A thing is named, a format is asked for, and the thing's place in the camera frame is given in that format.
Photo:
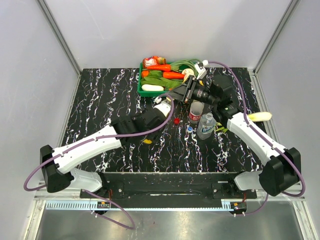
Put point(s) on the yellow juice bottle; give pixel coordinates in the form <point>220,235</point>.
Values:
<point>147,141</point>

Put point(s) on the pale toy corn cob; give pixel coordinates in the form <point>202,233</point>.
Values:
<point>260,116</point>

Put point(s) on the green toy leafy vegetable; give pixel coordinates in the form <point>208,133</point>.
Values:
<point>155,77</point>

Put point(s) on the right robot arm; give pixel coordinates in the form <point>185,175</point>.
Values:
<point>281,166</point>

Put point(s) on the toy mushroom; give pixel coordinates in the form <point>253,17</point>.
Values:
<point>187,72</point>

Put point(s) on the upper toy carrot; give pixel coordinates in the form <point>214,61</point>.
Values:
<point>162,67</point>

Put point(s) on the green toy scallions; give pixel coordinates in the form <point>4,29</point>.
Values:
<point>180,65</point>

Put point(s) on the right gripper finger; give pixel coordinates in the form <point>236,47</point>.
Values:
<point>183,87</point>
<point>179,95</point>

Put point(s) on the red bottle cap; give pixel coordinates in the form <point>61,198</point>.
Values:
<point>176,121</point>

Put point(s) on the white toy radish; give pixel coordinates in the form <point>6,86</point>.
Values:
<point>152,88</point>

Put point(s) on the blue label water bottle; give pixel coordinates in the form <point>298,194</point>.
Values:
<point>206,125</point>

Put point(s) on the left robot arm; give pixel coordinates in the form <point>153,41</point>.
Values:
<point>62,173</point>

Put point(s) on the red white snack packet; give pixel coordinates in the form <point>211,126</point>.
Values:
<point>153,61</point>

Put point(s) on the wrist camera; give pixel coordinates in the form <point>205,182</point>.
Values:
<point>200,67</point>
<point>165,106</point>

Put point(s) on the toy celery stalk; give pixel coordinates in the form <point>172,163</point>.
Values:
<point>220,128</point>

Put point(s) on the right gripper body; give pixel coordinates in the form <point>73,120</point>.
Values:
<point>192,81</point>

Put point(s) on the green plastic tray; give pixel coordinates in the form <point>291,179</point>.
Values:
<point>139,87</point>

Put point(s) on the white bottle cap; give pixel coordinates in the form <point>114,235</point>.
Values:
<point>189,129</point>

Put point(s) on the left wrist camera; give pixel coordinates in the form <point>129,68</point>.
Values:
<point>165,106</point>

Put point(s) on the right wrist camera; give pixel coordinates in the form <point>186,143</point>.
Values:
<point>200,67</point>

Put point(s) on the small toy tomato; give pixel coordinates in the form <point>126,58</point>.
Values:
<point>144,73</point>

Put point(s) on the toy carrot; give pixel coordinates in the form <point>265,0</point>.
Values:
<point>162,67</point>
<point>173,75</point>

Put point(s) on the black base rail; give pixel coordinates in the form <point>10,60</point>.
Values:
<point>171,190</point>

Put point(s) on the lower toy carrot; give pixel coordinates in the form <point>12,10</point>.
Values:
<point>173,75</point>

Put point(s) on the red label water bottle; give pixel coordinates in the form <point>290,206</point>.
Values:
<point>195,111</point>

